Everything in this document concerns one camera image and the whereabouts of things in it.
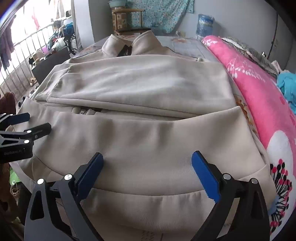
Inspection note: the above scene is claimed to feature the beige zip jacket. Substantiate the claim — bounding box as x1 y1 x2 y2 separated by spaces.
12 32 276 240

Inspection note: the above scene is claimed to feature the metal balcony railing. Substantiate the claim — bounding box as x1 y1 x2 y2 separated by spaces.
1 18 77 99

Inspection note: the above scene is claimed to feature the dark low cabinet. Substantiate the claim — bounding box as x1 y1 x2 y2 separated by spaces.
32 47 70 84

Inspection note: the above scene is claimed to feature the pink floral blanket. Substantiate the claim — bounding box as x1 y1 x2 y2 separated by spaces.
202 36 295 240

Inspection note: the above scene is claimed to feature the light blue cloth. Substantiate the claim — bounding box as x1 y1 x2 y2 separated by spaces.
276 72 296 114

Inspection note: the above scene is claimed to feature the patterned box on chair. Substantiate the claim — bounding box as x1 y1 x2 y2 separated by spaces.
112 13 127 30

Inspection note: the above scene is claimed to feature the teal plastic basin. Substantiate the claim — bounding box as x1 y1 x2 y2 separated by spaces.
108 0 127 9

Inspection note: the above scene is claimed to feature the wooden chair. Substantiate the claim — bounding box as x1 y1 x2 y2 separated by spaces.
112 7 151 36

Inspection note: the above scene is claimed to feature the grey patterned pillow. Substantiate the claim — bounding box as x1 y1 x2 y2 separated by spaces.
221 37 279 78

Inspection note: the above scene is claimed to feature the white floral bed sheet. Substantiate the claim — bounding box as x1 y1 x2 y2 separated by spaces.
72 36 219 62

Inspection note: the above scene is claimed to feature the teal floral hanging cloth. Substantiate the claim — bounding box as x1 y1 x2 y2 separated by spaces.
126 0 194 35

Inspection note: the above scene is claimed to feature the blue water jug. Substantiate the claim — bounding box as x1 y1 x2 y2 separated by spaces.
196 14 215 40

